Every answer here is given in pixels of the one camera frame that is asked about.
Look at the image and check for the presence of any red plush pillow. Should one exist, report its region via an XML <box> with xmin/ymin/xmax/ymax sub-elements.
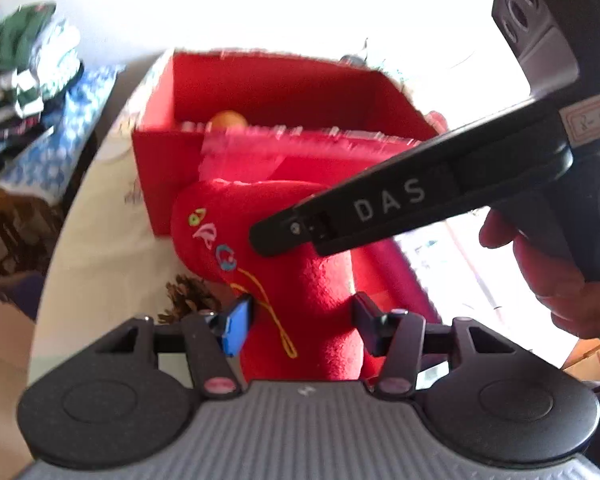
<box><xmin>171</xmin><ymin>180</ymin><xmax>440</xmax><ymax>382</ymax></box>

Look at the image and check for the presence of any person's right hand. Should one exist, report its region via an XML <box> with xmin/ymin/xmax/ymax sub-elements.
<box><xmin>479</xmin><ymin>209</ymin><xmax>600</xmax><ymax>339</ymax></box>

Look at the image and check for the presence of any brown pine cone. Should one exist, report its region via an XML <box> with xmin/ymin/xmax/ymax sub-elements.
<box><xmin>158</xmin><ymin>274</ymin><xmax>221</xmax><ymax>324</ymax></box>

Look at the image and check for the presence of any green patterned table cloth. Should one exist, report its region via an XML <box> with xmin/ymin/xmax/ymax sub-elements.
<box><xmin>28</xmin><ymin>52</ymin><xmax>185</xmax><ymax>382</ymax></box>

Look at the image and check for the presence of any red storage box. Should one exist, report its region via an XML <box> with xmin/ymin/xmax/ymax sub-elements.
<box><xmin>132</xmin><ymin>51</ymin><xmax>437</xmax><ymax>236</ymax></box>

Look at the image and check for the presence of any orange gourd toy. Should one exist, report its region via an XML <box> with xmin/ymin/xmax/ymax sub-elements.
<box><xmin>209</xmin><ymin>110</ymin><xmax>248</xmax><ymax>129</ymax></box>

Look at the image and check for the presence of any blue checkered cloth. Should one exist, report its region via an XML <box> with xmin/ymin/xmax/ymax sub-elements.
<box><xmin>0</xmin><ymin>64</ymin><xmax>125</xmax><ymax>206</ymax></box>

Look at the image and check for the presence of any pile of folded clothes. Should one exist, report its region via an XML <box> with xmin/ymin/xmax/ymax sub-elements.
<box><xmin>0</xmin><ymin>1</ymin><xmax>83</xmax><ymax>141</ymax></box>

